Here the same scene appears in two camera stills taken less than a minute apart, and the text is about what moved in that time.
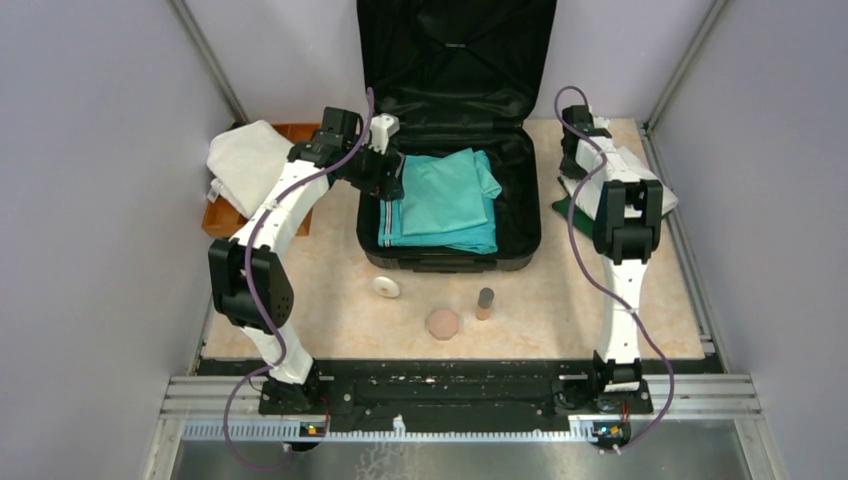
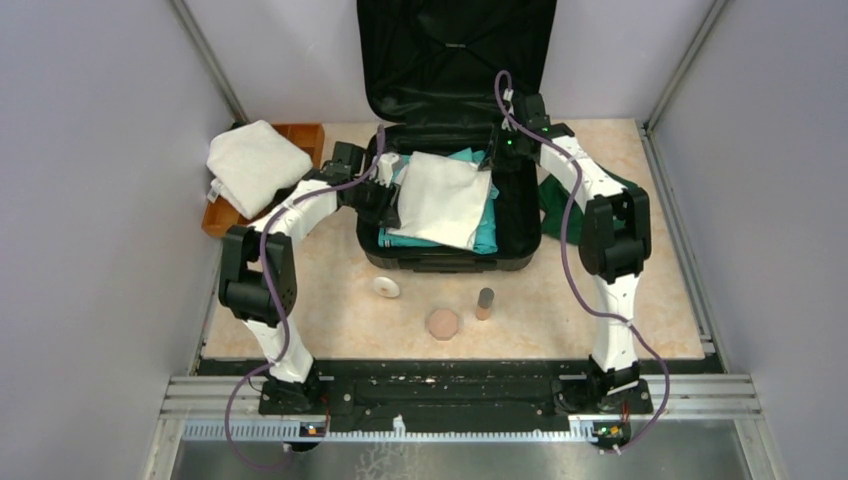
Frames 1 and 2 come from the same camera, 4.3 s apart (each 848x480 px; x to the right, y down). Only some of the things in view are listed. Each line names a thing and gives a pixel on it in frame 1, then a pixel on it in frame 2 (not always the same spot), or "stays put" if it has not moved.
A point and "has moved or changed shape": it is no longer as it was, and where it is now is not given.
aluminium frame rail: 728,398 stays put
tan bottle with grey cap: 485,298 stays put
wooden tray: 218,218 stays put
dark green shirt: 581,220 has moved or changed shape
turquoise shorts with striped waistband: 474,238 stays put
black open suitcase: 459,74 stays put
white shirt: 621,165 -> 442,199
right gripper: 572,174 -> 497,163
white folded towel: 243,159 stays put
